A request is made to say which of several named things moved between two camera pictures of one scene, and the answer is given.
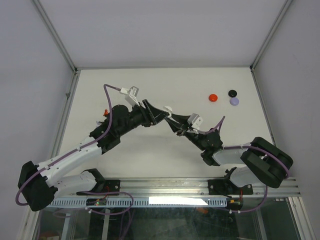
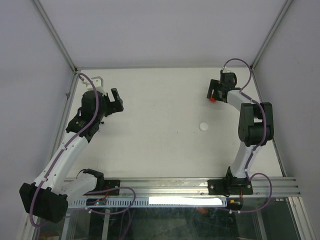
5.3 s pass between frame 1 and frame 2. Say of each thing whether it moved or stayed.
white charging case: moved
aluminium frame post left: stayed
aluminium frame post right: stayed
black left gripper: moved
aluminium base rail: stayed
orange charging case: stayed
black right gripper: moved
